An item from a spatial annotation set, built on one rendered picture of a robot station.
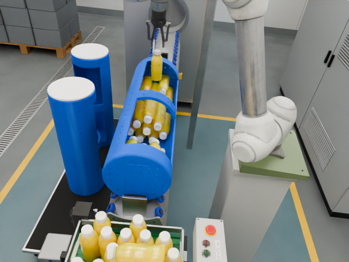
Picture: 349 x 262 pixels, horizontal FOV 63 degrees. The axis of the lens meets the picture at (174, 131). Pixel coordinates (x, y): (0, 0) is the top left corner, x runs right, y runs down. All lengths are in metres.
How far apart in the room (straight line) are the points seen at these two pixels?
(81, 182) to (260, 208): 1.28
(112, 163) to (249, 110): 0.58
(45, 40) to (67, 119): 2.98
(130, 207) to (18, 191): 1.65
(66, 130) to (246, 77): 1.21
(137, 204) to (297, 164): 0.79
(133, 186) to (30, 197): 1.56
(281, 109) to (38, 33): 3.95
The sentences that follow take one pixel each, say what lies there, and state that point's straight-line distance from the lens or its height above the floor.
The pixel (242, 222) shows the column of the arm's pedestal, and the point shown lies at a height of 0.56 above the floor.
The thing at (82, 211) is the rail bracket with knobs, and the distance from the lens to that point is 1.22.
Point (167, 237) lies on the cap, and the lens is 1.05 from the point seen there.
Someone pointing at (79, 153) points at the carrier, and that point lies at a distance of 2.03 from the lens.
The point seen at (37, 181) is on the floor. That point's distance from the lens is 2.77.
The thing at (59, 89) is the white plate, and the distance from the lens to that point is 1.88.
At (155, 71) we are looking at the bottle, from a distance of 1.70.
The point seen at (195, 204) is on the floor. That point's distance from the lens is 2.50.
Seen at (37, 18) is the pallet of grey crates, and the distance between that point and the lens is 4.65.
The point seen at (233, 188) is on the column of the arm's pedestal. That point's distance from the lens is 1.54.
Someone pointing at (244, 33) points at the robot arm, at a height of 1.64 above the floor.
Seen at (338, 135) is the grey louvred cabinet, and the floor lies 0.57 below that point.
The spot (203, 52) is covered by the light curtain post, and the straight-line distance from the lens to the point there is 2.38.
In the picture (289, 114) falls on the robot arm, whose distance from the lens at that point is 1.34.
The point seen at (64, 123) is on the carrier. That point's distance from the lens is 1.89.
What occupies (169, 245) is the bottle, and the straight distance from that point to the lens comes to 1.07.
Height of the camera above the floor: 1.99
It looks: 39 degrees down
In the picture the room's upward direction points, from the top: 6 degrees clockwise
